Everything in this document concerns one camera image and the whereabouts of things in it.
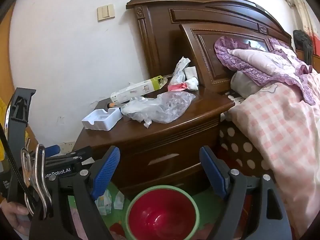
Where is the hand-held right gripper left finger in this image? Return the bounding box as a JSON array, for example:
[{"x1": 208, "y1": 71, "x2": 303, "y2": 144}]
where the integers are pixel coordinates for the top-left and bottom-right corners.
[{"x1": 29, "y1": 146, "x2": 121, "y2": 240}]

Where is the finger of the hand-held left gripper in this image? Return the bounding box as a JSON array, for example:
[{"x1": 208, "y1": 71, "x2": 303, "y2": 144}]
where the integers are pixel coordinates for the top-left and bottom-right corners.
[
  {"x1": 44, "y1": 145, "x2": 94, "y2": 167},
  {"x1": 46, "y1": 144, "x2": 61, "y2": 157}
]

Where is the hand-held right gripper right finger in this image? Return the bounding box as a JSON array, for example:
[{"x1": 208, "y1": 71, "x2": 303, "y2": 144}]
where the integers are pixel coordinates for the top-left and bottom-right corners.
[{"x1": 199, "y1": 146, "x2": 293, "y2": 240}]

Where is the wet wipes packet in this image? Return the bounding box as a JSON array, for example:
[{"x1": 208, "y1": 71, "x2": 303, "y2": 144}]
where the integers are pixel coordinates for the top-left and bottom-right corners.
[{"x1": 96, "y1": 189, "x2": 112, "y2": 215}]

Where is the white plastic tray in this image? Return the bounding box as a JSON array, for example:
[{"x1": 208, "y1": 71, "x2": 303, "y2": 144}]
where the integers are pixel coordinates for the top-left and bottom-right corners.
[{"x1": 81, "y1": 108, "x2": 123, "y2": 131}]

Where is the red bin green rim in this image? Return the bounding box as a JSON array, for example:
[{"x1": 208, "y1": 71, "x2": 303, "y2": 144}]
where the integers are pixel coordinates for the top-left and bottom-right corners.
[{"x1": 125, "y1": 185, "x2": 200, "y2": 240}]

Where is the clear plastic bag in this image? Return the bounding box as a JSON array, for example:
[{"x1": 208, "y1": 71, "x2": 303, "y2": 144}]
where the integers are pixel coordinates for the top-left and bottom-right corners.
[{"x1": 121, "y1": 91, "x2": 197, "y2": 128}]

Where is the white green cardboard box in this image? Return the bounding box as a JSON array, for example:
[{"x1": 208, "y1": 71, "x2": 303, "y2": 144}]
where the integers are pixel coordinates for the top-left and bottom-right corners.
[{"x1": 110, "y1": 75, "x2": 168, "y2": 103}]

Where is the pink paper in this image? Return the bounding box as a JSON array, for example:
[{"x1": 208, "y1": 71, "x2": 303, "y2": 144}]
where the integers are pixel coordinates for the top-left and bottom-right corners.
[{"x1": 167, "y1": 82, "x2": 188, "y2": 92}]

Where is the white printed plastic bag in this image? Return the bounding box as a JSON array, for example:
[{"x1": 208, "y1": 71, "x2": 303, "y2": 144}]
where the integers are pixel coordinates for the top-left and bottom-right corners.
[{"x1": 169, "y1": 56, "x2": 192, "y2": 85}]

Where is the person's left hand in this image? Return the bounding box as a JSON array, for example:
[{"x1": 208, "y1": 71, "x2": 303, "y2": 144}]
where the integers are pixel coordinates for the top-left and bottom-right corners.
[{"x1": 1, "y1": 200, "x2": 32, "y2": 234}]

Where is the yellow cloth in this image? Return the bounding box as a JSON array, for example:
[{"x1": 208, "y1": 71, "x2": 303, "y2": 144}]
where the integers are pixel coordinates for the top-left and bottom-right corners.
[{"x1": 0, "y1": 97, "x2": 10, "y2": 160}]

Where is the dark red cloth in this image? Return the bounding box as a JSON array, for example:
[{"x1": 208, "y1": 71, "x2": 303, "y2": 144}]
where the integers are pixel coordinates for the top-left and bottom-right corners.
[{"x1": 215, "y1": 144, "x2": 227, "y2": 165}]

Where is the silver metal clip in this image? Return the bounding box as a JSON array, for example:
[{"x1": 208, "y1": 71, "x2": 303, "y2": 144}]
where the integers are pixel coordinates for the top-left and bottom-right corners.
[{"x1": 21, "y1": 144, "x2": 52, "y2": 220}]

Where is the small white wrapper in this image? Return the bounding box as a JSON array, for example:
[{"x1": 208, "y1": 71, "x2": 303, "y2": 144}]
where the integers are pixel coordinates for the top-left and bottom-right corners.
[{"x1": 114, "y1": 191, "x2": 125, "y2": 210}]

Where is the green floor mat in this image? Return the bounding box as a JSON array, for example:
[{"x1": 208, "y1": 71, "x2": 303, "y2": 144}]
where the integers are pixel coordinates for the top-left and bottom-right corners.
[{"x1": 67, "y1": 180, "x2": 225, "y2": 240}]

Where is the brown polka dot bedsheet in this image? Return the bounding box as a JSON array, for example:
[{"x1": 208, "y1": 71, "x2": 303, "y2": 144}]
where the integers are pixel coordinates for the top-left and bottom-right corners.
[{"x1": 219, "y1": 125, "x2": 275, "y2": 180}]

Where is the orange wooden door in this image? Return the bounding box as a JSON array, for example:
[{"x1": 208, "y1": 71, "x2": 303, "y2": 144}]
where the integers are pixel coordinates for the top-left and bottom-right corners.
[{"x1": 0, "y1": 2, "x2": 38, "y2": 140}]

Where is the fluffy pink rug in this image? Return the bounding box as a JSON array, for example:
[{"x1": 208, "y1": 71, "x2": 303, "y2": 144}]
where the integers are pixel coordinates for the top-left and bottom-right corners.
[{"x1": 69, "y1": 200, "x2": 85, "y2": 240}]

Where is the dark wooden nightstand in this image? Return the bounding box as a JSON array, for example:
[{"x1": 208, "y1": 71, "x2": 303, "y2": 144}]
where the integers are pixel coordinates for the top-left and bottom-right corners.
[{"x1": 72, "y1": 87, "x2": 235, "y2": 198}]

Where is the pink checkered blanket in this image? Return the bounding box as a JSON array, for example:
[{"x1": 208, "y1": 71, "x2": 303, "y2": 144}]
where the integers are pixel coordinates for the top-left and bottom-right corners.
[{"x1": 226, "y1": 70, "x2": 320, "y2": 240}]

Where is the black white patterned cloth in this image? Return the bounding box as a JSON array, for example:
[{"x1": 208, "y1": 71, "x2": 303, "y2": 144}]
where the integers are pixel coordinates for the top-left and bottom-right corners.
[{"x1": 221, "y1": 91, "x2": 243, "y2": 104}]

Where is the grey pillow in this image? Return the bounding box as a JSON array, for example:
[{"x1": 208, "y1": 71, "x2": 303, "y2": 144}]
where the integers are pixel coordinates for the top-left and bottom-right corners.
[{"x1": 230, "y1": 70, "x2": 263, "y2": 98}]

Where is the small wooden headboard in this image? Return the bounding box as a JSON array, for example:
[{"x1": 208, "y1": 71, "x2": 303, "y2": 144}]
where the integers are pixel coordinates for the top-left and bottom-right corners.
[{"x1": 179, "y1": 24, "x2": 294, "y2": 92}]

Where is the pink pillow purple lace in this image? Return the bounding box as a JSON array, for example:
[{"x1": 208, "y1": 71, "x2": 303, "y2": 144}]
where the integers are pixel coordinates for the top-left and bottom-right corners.
[{"x1": 214, "y1": 35, "x2": 317, "y2": 105}]

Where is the large wooden headboard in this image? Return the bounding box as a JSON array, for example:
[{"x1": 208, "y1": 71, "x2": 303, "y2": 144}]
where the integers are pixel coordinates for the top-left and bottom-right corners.
[{"x1": 126, "y1": 0, "x2": 293, "y2": 80}]

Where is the beige curtain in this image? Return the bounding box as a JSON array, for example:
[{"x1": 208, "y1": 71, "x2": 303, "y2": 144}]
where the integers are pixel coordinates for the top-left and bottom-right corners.
[{"x1": 277, "y1": 0, "x2": 315, "y2": 38}]

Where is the black cable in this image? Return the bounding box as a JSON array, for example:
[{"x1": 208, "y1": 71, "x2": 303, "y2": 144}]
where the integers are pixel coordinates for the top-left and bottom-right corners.
[{"x1": 0, "y1": 124, "x2": 37, "y2": 215}]

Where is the beige wall switch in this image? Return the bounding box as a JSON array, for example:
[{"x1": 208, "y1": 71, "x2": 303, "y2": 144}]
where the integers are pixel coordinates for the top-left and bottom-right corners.
[{"x1": 97, "y1": 4, "x2": 116, "y2": 22}]

